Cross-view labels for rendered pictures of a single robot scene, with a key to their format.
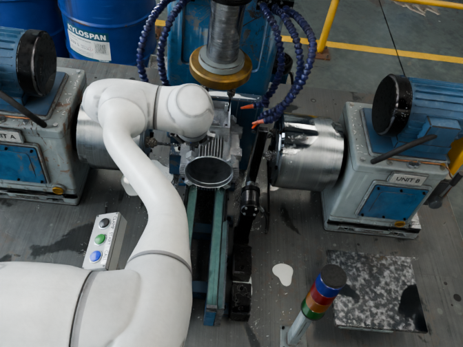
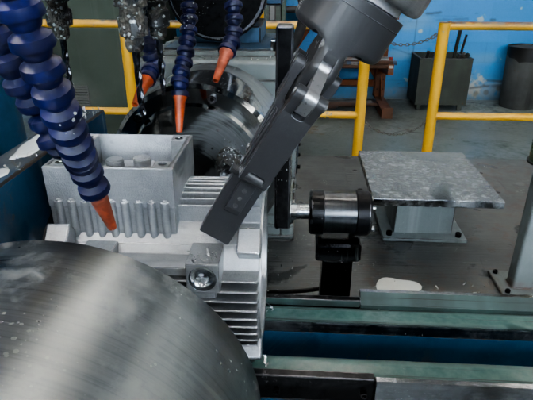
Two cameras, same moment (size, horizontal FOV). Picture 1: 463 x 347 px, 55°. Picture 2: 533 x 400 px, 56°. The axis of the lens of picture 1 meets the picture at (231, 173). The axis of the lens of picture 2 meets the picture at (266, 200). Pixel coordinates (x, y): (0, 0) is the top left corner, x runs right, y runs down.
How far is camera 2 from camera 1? 126 cm
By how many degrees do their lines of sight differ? 65
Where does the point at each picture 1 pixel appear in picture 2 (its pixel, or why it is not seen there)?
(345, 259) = (385, 186)
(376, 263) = (380, 168)
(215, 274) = (510, 318)
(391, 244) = (305, 194)
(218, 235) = (399, 314)
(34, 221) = not seen: outside the picture
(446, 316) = not seen: hidden behind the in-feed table
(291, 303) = (453, 282)
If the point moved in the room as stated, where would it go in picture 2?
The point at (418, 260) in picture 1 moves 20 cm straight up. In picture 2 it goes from (327, 180) to (331, 105)
